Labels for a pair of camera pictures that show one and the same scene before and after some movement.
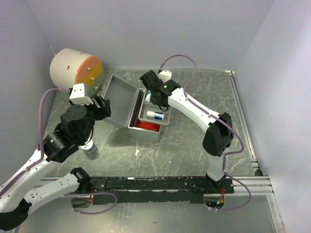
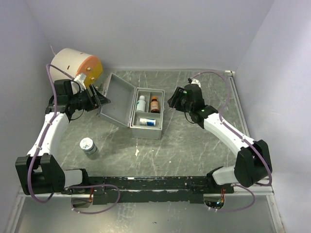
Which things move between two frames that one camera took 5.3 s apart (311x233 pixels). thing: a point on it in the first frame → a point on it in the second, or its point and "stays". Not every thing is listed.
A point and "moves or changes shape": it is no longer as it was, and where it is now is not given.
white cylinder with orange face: x=70 y=67 stays
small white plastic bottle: x=148 y=96 → x=141 y=104
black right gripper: x=153 y=102 → x=174 y=101
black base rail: x=156 y=190 stays
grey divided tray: x=145 y=107 moves or changes shape
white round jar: x=89 y=148 stays
